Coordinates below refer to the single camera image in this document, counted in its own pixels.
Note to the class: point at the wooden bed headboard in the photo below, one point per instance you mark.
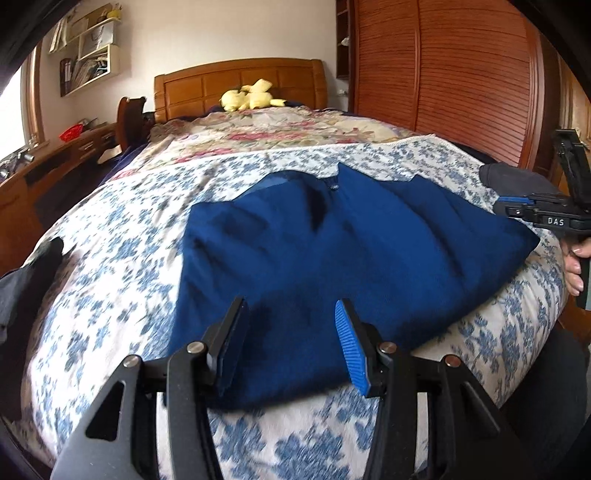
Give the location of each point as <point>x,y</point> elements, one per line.
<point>194,87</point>

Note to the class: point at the wooden window frame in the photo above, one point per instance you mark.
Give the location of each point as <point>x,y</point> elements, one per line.
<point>34,101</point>

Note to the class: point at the dark grey cloth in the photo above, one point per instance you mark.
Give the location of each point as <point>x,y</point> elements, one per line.
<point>517,182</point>

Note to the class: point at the dark wooden corner shelf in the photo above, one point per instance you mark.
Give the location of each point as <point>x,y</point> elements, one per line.
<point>344,64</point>

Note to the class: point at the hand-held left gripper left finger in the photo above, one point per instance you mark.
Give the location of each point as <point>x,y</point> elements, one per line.
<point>228,350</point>

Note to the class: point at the white wall shelf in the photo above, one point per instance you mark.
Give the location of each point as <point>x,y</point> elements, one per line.
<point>92,55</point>

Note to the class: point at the wooden slatted wardrobe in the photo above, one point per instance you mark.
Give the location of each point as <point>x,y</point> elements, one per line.
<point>461,78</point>

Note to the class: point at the black cloth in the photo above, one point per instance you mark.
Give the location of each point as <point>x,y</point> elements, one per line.
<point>23,286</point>

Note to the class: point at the person's dark trousers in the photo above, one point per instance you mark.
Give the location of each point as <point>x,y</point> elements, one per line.
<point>554,392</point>

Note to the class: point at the dark wooden chair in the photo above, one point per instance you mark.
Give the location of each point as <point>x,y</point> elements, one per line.
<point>129,124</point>

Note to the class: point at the blue floral bedspread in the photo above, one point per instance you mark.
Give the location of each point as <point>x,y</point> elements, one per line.
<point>115,277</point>

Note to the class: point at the blue suit jacket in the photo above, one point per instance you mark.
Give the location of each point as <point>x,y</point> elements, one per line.
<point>323,258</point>

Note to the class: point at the yellow plush toy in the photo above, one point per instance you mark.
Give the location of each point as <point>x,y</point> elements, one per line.
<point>249,98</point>

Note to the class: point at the navy blue bedsheet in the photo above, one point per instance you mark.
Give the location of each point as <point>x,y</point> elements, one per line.
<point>122,161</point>

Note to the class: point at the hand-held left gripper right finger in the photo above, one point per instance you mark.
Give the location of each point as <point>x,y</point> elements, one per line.
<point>351,346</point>

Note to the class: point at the wooden door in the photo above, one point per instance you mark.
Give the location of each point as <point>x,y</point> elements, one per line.
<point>575,106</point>

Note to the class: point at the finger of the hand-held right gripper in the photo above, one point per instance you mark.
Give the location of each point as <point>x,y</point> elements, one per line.
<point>508,205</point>

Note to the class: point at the pink floral blanket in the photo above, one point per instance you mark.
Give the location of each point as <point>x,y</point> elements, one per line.
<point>258,131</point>

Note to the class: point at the person's right hand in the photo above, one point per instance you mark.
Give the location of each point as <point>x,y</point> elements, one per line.
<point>572,272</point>

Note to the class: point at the wooden desk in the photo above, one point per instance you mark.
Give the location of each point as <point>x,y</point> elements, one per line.
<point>46,184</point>

